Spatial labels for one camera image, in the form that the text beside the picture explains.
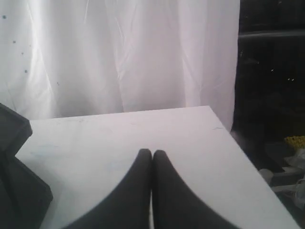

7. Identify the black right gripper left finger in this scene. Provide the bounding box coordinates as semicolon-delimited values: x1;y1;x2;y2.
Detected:
66;149;152;229

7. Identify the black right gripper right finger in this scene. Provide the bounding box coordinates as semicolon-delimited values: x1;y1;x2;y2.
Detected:
152;150;235;229

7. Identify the black metal shelf rack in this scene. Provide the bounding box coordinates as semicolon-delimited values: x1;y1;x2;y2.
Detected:
0;104;53;229

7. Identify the yellow object on floor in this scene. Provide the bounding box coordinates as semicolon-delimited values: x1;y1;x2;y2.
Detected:
285;136;305;150

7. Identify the dark background furniture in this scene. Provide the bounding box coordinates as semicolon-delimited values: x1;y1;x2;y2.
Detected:
232;0;305;172

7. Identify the white backdrop curtain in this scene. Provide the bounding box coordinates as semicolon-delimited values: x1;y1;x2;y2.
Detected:
0;0;240;130

